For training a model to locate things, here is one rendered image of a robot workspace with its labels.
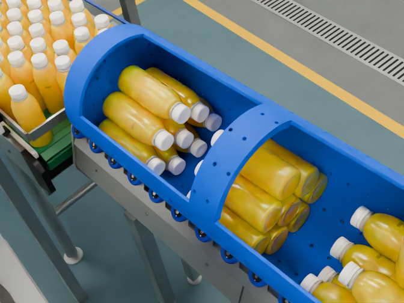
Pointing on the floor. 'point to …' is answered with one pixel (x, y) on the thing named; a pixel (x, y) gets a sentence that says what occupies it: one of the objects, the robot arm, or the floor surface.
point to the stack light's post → (130, 11)
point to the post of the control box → (39, 232)
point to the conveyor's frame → (24, 171)
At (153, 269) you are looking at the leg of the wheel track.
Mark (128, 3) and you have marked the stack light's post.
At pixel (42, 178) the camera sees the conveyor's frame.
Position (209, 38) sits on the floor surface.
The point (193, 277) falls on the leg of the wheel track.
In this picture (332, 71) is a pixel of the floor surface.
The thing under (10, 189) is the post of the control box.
